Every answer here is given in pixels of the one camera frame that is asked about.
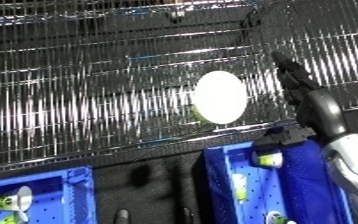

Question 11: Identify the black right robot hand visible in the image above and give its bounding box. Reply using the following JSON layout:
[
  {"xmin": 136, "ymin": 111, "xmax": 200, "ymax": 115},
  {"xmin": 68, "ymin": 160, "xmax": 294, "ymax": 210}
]
[{"xmin": 251, "ymin": 50, "xmax": 350, "ymax": 146}]

